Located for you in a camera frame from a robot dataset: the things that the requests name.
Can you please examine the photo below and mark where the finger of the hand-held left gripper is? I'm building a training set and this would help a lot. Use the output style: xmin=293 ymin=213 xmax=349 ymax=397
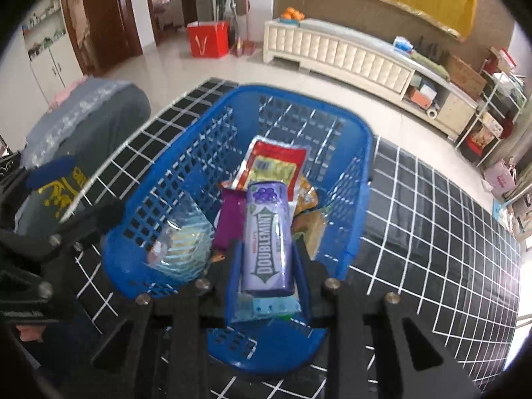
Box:
xmin=0 ymin=156 xmax=84 ymax=217
xmin=42 ymin=201 xmax=125 ymax=254

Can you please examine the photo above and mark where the green folded mat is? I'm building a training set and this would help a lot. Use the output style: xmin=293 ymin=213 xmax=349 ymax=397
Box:
xmin=411 ymin=52 xmax=452 ymax=80

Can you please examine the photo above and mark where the pink cloth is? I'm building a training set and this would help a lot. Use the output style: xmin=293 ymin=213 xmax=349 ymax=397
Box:
xmin=52 ymin=81 xmax=84 ymax=104

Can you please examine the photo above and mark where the purple snack packet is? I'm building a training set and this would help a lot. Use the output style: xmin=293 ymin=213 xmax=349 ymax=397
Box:
xmin=212 ymin=187 xmax=248 ymax=254

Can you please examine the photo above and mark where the reddish dustpan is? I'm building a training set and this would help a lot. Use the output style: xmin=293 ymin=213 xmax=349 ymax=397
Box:
xmin=233 ymin=37 xmax=255 ymax=57

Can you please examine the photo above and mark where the small silver blue packet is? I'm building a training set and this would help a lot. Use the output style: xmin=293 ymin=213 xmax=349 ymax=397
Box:
xmin=230 ymin=293 xmax=302 ymax=323

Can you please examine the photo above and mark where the white storage cabinet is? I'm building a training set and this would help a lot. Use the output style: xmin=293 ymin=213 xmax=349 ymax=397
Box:
xmin=21 ymin=0 xmax=86 ymax=104

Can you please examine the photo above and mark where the light blue pastry bag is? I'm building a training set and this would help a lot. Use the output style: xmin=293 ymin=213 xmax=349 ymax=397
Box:
xmin=143 ymin=191 xmax=214 ymax=283

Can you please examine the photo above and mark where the brown wooden door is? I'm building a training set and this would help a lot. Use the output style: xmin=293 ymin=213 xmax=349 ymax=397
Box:
xmin=58 ymin=0 xmax=144 ymax=76

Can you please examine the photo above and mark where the red snack packet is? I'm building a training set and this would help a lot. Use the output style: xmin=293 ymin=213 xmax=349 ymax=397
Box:
xmin=230 ymin=135 xmax=308 ymax=192

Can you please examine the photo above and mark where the brown cardboard box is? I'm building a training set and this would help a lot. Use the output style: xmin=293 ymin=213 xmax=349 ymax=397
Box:
xmin=445 ymin=55 xmax=487 ymax=99

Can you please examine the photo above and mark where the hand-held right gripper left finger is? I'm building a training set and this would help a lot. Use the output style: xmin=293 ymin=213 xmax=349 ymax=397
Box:
xmin=89 ymin=239 xmax=247 ymax=399

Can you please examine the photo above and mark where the green cracker packet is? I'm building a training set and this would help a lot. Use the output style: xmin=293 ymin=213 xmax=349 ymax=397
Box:
xmin=293 ymin=210 xmax=329 ymax=258

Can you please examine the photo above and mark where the black white checked tablecloth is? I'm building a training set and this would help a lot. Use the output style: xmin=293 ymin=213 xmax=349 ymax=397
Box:
xmin=75 ymin=77 xmax=522 ymax=399

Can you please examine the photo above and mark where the mop with blue head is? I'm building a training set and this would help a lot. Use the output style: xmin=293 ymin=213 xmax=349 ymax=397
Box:
xmin=492 ymin=199 xmax=516 ymax=221

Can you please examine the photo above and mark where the brown door frame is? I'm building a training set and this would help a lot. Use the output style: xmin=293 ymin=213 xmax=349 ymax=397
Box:
xmin=143 ymin=0 xmax=198 ymax=48

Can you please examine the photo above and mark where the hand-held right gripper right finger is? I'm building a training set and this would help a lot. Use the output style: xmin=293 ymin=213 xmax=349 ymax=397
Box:
xmin=291 ymin=241 xmax=485 ymax=399

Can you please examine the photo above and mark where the red gift box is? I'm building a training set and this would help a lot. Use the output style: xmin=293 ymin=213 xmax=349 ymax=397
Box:
xmin=486 ymin=47 xmax=518 ymax=73

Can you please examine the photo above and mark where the purple chewing gum pack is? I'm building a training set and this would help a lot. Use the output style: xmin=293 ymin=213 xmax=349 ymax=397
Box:
xmin=242 ymin=181 xmax=297 ymax=296

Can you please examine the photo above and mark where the red paper bag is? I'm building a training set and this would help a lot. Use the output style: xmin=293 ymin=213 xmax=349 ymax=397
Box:
xmin=187 ymin=21 xmax=230 ymax=58

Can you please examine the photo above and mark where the pink shopping bag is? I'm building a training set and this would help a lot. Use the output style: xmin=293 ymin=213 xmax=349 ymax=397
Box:
xmin=482 ymin=159 xmax=518 ymax=200

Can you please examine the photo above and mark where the white TV cabinet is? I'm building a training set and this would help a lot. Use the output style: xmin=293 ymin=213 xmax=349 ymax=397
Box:
xmin=263 ymin=19 xmax=480 ymax=140

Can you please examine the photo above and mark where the blue plastic basket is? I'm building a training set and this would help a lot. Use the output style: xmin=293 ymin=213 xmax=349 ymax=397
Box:
xmin=102 ymin=84 xmax=375 ymax=377

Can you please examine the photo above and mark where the black router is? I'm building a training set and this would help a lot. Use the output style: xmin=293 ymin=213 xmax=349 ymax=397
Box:
xmin=418 ymin=35 xmax=450 ymax=61

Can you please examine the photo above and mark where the grey lace covered chair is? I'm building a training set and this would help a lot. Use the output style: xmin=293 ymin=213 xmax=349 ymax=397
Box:
xmin=14 ymin=78 xmax=151 ymax=237

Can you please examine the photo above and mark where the white metal shelf rack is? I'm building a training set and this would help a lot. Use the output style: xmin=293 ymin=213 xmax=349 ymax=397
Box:
xmin=455 ymin=70 xmax=528 ymax=169

